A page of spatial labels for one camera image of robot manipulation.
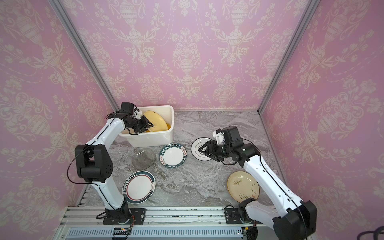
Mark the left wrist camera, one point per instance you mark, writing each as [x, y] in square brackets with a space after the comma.
[127, 108]

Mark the clear glass plate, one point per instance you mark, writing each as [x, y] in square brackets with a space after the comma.
[143, 158]

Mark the aluminium mounting rail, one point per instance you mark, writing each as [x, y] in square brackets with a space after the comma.
[169, 223]

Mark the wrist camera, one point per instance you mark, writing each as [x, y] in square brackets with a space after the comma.
[127, 108]
[219, 137]

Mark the large green red rimmed plate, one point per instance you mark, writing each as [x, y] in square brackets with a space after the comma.
[139, 187]

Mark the beige plate brown rim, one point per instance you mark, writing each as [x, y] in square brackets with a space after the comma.
[242, 186]

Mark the white plastic bin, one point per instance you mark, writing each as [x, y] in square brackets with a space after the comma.
[151, 139]

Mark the corner aluminium post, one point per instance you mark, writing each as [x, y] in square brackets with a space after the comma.
[296, 37]
[74, 35]

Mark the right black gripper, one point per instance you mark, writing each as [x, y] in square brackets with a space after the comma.
[213, 150]

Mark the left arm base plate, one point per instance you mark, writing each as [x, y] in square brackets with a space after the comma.
[132, 217]

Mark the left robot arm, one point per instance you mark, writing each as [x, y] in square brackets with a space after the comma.
[94, 164]

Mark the left corner aluminium post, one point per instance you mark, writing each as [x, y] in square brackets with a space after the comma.
[74, 35]

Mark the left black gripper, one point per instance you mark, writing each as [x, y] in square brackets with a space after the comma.
[145, 125]

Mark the pale yellow round plate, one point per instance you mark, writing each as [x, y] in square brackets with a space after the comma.
[159, 124]

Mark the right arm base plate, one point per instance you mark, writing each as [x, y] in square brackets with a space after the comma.
[233, 217]

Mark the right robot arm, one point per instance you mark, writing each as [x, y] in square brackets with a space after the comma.
[290, 217]

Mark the right corner aluminium post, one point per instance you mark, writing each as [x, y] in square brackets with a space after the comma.
[296, 37]

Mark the small green lettered rim plate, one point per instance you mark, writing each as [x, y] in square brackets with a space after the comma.
[173, 155]

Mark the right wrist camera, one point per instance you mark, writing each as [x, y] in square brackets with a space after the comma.
[219, 137]

